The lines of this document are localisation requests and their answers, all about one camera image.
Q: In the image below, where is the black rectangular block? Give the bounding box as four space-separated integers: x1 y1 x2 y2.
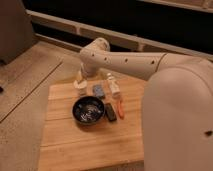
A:
105 103 117 122

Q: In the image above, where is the blue grey sponge block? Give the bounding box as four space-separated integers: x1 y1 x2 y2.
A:
93 84 105 99

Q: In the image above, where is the white shelf rail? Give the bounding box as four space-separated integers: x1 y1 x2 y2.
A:
27 10 180 53

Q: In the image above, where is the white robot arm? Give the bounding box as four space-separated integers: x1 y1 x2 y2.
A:
80 38 213 171

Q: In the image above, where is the white small bottle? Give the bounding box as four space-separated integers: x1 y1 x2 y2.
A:
107 73 120 98

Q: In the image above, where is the dark ceramic bowl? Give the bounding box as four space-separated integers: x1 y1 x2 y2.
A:
72 96 105 125

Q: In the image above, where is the grey couch corner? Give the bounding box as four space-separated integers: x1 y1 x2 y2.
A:
0 0 37 64

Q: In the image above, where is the wooden cutting board table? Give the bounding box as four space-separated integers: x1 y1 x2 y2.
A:
38 77 145 171

